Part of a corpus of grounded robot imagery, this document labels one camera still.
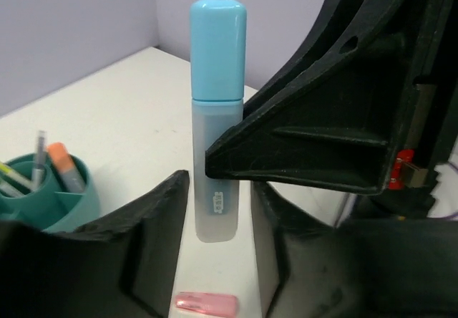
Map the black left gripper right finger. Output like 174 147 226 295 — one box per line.
250 182 457 317

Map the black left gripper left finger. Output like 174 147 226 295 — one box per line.
1 170 190 317

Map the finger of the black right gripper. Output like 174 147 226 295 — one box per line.
205 32 410 195

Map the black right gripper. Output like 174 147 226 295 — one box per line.
243 0 457 217

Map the grey translucent highlighter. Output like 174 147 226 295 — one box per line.
47 143 85 193

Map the purple gel pen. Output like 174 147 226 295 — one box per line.
31 130 47 191

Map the yellow gel pen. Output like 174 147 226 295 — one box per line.
1 163 34 195

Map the blue highlighter marker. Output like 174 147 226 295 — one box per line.
190 0 247 243

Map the teal round divided organizer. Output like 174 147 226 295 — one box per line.
1 156 101 233

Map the pink capsule correction tape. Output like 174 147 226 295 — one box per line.
175 292 238 317

